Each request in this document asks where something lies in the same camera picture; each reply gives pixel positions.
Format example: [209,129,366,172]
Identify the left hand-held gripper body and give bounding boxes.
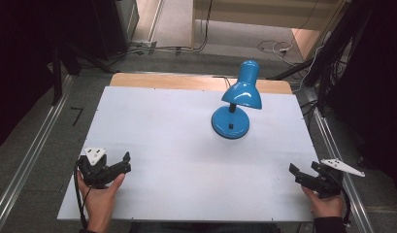
[77,147,118,190]

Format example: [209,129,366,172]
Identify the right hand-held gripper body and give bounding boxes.
[311,157,366,200]

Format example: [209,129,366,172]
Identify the blue desk lamp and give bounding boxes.
[211,59,263,141]

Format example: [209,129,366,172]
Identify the person's right hand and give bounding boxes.
[301,185,345,219]

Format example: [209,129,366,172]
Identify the person's left hand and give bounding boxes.
[77,172,126,229]

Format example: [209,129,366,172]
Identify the grey power strip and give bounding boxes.
[131,39,158,55]

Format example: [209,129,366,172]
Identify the black cabinet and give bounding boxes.
[88,0,141,61]

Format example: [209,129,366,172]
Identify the light wooden furniture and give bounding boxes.
[190,0,350,61]

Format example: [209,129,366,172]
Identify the aluminium floor rail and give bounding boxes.
[311,105,377,233]
[0,75,76,229]

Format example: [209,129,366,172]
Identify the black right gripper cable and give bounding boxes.
[328,168,352,227]

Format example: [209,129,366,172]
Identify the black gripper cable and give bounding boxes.
[73,157,89,231]
[328,168,352,227]

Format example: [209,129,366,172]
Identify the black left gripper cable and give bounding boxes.
[73,157,89,231]

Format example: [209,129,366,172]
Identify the bundle of dark floor cables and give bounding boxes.
[103,0,215,66]

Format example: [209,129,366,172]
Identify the white floor cable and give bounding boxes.
[256,39,296,67]

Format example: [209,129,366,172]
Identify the black lamp cable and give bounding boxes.
[212,75,233,89]

